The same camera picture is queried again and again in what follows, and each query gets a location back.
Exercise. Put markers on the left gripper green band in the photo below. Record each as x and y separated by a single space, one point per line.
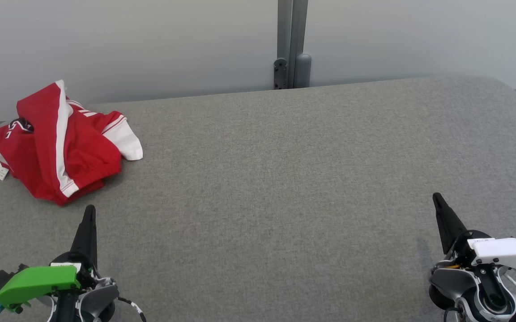
38 281

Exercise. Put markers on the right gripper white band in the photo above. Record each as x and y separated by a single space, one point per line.
504 251

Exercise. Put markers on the grey metal post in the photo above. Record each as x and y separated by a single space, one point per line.
291 36

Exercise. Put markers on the red white sports jersey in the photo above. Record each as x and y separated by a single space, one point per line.
78 152

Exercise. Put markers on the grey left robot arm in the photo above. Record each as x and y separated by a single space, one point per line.
99 299

